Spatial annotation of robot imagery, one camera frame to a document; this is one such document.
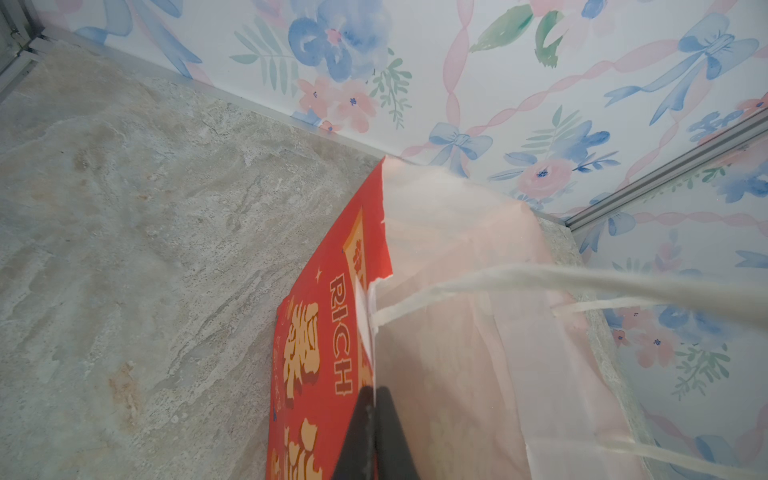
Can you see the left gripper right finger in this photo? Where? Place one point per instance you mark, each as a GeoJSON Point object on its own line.
{"type": "Point", "coordinates": [393, 456]}

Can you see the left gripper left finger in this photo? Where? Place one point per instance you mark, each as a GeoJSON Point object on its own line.
{"type": "Point", "coordinates": [356, 460]}

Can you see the red paper gift bag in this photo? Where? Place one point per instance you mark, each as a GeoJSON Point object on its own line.
{"type": "Point", "coordinates": [501, 360]}

